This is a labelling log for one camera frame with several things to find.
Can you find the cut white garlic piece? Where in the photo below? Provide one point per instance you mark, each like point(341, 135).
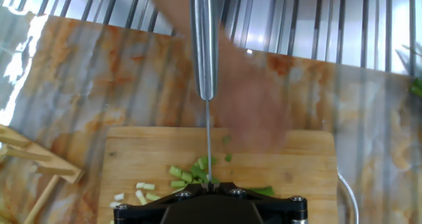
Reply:
point(114, 204)
point(119, 196)

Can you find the wooden peg rack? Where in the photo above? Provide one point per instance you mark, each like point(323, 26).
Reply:
point(49, 159)

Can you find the person's bare hand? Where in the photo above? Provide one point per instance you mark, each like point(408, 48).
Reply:
point(254, 112)

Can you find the bamboo cutting board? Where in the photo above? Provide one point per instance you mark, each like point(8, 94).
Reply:
point(148, 145)

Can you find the uncut green garlic stalks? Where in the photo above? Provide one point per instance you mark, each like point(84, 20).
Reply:
point(262, 191)

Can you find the bunch of green garlic stalks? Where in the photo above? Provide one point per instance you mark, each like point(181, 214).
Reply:
point(417, 87)

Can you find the steel cleaver knife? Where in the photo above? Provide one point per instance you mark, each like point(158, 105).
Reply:
point(204, 46)

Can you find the clear glass dish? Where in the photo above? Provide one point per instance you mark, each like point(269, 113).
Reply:
point(346, 211)

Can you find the cut green garlic piece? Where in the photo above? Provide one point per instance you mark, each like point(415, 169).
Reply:
point(141, 197)
point(226, 140)
point(214, 180)
point(178, 190)
point(152, 196)
point(175, 171)
point(202, 162)
point(214, 159)
point(228, 157)
point(145, 186)
point(178, 184)
point(198, 174)
point(187, 177)

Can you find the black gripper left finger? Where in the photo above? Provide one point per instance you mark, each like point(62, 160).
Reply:
point(141, 214)

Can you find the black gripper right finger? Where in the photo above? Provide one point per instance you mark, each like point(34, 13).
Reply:
point(283, 214)

